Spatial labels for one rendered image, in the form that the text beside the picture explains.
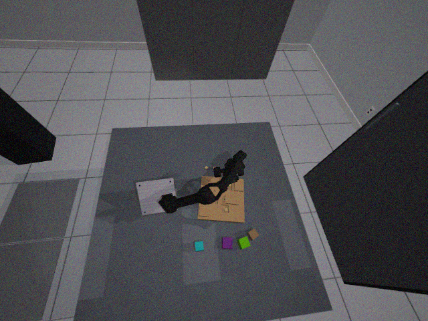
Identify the purple block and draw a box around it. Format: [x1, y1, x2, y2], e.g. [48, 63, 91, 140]
[222, 237, 233, 249]

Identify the teal block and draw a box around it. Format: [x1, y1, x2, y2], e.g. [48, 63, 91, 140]
[195, 241, 204, 251]

